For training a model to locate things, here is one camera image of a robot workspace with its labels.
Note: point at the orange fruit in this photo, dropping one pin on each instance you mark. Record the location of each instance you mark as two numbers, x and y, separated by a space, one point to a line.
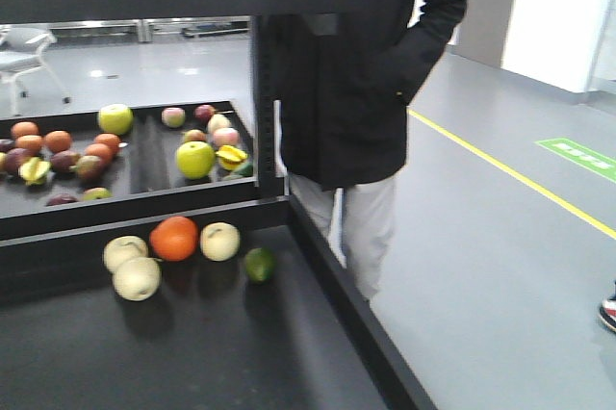
174 239

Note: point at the black fruit display stand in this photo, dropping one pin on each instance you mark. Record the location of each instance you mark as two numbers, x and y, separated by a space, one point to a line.
213 295

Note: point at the green avocado right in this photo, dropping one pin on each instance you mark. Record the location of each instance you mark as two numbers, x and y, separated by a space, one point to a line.
259 265

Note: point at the person in black jacket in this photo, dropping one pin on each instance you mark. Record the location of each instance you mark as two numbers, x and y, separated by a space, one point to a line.
344 86

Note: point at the pale pear right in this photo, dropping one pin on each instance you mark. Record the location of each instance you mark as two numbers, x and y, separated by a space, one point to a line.
220 241

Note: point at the pale pear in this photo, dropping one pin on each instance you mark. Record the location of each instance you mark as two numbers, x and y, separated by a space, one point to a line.
122 249
220 241
137 279

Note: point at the large green apple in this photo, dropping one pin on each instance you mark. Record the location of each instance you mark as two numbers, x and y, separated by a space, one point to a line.
195 159

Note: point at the pale pear rear left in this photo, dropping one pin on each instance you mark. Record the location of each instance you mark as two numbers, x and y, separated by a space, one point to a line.
122 249

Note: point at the pale pear front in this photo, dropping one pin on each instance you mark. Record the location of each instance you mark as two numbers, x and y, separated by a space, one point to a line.
137 279

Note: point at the person in black trousers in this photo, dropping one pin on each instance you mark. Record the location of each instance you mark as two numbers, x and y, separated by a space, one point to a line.
607 313

